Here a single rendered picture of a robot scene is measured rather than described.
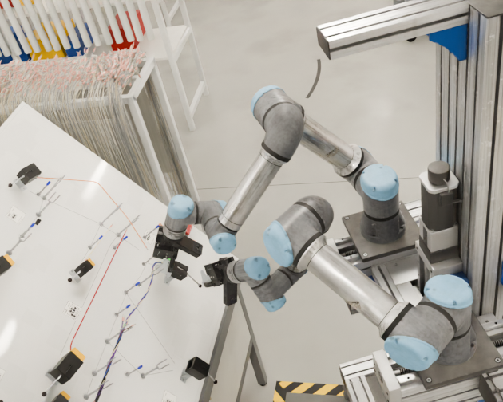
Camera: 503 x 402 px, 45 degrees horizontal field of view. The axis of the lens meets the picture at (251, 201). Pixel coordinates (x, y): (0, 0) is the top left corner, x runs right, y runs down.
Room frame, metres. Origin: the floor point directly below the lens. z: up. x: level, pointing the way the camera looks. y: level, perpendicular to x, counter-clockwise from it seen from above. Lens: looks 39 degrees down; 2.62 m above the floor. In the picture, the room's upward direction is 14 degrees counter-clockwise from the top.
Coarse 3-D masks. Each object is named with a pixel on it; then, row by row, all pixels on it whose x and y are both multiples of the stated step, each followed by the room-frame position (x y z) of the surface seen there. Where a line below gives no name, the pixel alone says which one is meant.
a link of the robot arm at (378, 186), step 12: (372, 168) 1.53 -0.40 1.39; (384, 168) 1.52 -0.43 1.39; (360, 180) 1.51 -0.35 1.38; (372, 180) 1.48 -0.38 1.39; (384, 180) 1.47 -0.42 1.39; (396, 180) 1.46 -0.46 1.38; (360, 192) 1.51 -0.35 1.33; (372, 192) 1.45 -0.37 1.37; (384, 192) 1.43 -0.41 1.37; (396, 192) 1.45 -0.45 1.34; (372, 204) 1.45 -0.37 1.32; (384, 204) 1.43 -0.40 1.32; (396, 204) 1.45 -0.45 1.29; (372, 216) 1.45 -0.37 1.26; (384, 216) 1.43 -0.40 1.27
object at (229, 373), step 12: (240, 312) 1.77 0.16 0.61; (240, 324) 1.73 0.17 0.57; (228, 336) 1.60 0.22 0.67; (240, 336) 1.70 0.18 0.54; (228, 348) 1.57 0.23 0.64; (240, 348) 1.67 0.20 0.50; (228, 360) 1.54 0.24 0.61; (240, 360) 1.63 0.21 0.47; (228, 372) 1.51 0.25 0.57; (240, 372) 1.60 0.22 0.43; (216, 384) 1.40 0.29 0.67; (228, 384) 1.47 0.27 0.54; (216, 396) 1.37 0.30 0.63; (228, 396) 1.44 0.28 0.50
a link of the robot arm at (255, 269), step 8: (256, 256) 1.41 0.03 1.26; (240, 264) 1.41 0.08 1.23; (248, 264) 1.38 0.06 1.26; (256, 264) 1.37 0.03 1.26; (264, 264) 1.38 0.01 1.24; (240, 272) 1.39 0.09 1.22; (248, 272) 1.37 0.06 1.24; (256, 272) 1.35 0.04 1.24; (264, 272) 1.36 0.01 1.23; (240, 280) 1.40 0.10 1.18; (248, 280) 1.37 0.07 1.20; (256, 280) 1.36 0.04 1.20; (264, 280) 1.36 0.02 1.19
